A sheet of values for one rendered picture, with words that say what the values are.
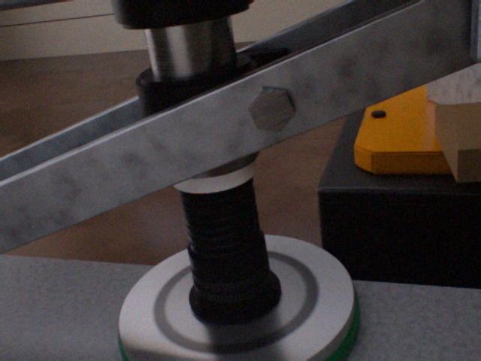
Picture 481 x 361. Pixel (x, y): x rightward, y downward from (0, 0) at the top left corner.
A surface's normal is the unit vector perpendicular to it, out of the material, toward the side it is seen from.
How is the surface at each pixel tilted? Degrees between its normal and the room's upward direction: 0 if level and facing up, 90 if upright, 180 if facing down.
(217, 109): 90
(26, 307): 0
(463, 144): 0
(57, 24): 90
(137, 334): 0
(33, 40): 90
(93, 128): 90
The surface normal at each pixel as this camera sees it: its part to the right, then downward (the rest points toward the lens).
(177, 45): -0.16, 0.43
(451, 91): -0.97, 0.21
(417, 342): -0.14, -0.90
